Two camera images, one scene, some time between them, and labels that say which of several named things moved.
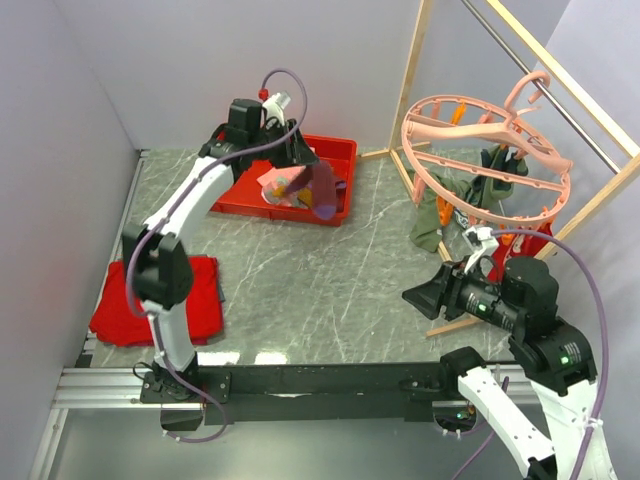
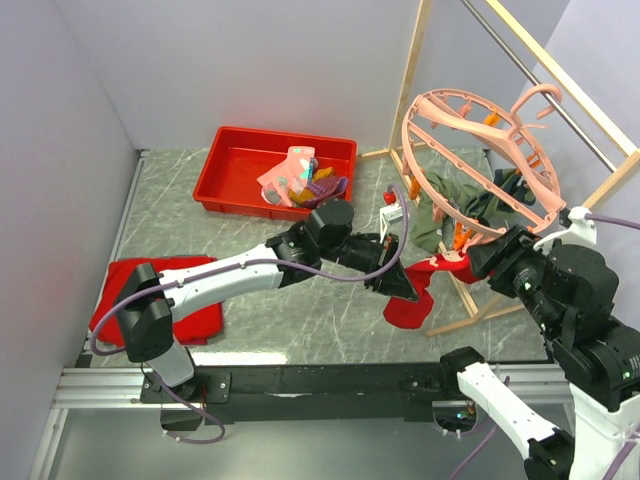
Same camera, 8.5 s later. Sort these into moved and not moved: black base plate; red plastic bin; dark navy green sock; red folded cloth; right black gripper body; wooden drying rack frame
Moved: right black gripper body; dark navy green sock
Not moved: black base plate; red folded cloth; red plastic bin; wooden drying rack frame
